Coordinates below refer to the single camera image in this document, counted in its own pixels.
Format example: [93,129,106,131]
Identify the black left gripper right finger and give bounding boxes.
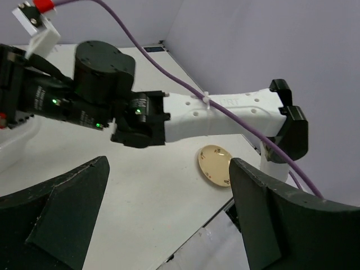
[229,158,359,269]

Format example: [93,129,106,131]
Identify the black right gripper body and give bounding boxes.
[1,44,73,129]

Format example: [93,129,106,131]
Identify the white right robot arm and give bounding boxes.
[1,40,308,178]

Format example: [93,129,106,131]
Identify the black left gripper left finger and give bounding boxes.
[1,156,110,269]

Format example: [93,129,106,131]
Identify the beige floral round plate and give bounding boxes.
[197,145,232,188]

